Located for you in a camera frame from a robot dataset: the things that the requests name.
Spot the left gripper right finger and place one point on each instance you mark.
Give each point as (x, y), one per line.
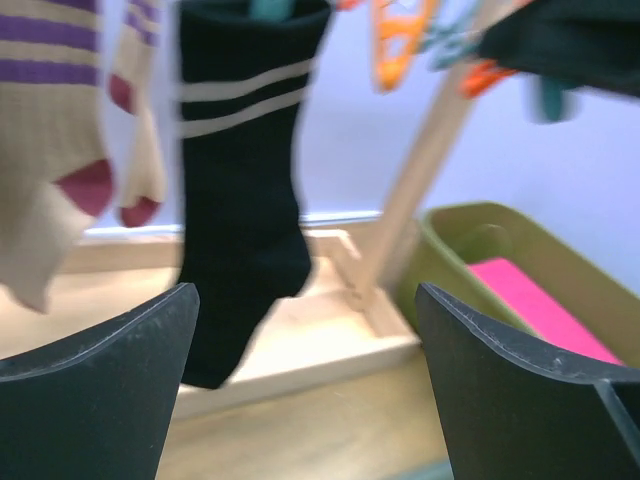
(512, 406)

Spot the orange clothes peg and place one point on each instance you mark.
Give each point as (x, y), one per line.
(396, 37)

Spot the pink folded cloth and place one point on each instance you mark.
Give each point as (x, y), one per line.
(539, 310)

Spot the olive green bin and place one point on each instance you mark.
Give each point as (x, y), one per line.
(454, 238)

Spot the black sock tan stripes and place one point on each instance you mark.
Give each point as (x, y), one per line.
(243, 81)

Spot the beige purple striped sock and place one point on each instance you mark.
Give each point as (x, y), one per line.
(56, 178)

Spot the wooden rack frame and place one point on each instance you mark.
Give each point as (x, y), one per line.
(343, 324)

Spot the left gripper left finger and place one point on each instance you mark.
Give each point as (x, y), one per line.
(97, 405)

